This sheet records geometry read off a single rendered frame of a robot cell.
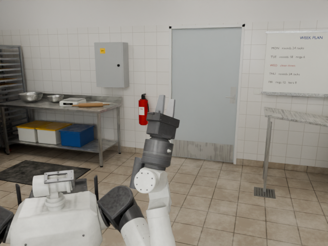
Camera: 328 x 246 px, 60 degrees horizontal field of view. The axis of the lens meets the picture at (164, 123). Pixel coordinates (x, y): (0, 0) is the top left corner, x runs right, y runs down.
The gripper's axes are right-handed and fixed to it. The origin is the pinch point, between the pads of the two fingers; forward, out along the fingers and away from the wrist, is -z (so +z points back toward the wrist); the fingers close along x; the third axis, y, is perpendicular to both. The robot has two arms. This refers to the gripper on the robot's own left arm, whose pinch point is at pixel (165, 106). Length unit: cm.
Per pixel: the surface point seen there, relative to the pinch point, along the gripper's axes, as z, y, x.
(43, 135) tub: 9, 402, -143
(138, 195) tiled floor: 62, 197, -183
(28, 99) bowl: -44, 422, -113
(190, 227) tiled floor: 76, 111, -179
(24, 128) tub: 3, 436, -123
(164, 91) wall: -94, 252, -250
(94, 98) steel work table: -69, 361, -196
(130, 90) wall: -90, 306, -224
